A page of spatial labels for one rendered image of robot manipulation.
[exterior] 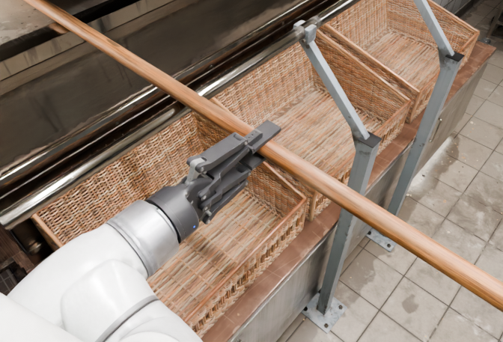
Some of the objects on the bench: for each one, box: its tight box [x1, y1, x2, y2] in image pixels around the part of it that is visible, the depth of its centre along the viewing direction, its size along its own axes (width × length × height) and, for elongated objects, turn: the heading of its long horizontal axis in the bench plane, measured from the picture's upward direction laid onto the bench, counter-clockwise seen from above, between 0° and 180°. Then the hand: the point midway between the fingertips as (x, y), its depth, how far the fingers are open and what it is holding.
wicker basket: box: [201, 29, 412, 222], centre depth 147 cm, size 49×56×28 cm
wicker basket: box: [28, 100, 308, 338], centre depth 117 cm, size 49×56×28 cm
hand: (260, 144), depth 69 cm, fingers closed on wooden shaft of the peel, 3 cm apart
